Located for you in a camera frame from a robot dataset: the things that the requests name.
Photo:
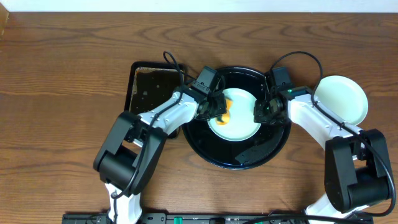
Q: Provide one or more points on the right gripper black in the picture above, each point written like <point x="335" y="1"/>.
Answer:
<point x="260" y="117"/>

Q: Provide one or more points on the black rectangular water tray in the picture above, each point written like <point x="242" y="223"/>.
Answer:
<point x="150" y="84"/>

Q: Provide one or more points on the yellow sponge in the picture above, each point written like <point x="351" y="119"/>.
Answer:
<point x="225" y="118"/>

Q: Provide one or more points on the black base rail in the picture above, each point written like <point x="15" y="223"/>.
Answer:
<point x="161" y="218"/>

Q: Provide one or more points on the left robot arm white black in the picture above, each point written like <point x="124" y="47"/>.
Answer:
<point x="129" y="155"/>

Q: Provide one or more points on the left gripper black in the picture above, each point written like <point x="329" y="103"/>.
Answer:
<point x="214" y="107"/>

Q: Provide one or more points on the light blue plate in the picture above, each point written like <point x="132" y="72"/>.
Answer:
<point x="344" y="97"/>
<point x="240" y="108"/>

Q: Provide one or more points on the round black serving tray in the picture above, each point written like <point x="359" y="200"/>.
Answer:
<point x="246" y="154"/>

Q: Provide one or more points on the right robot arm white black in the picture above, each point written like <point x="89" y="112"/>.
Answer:
<point x="358" y="177"/>

